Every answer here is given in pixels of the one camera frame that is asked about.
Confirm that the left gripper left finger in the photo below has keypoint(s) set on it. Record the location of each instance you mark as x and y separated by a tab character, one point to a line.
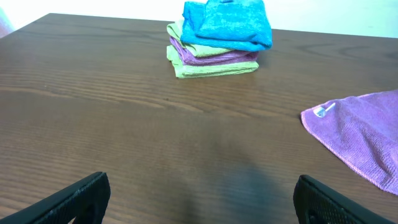
84	202

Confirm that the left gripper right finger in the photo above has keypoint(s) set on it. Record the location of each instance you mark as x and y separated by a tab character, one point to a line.
317	203

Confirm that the purple microfiber cloth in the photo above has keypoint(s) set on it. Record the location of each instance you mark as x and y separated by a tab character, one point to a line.
362	132

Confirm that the bottom green folded cloth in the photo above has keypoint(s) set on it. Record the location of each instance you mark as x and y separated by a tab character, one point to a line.
190	71

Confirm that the green folded cloth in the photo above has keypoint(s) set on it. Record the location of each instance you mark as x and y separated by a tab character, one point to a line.
190	71
175	31

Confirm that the purple folded cloth in stack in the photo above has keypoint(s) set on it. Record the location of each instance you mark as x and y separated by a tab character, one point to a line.
234	56

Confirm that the blue folded cloth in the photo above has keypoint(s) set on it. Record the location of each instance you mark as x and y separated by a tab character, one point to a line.
237	24

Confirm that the upper green folded cloth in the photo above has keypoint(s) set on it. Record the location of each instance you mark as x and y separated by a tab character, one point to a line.
175	31

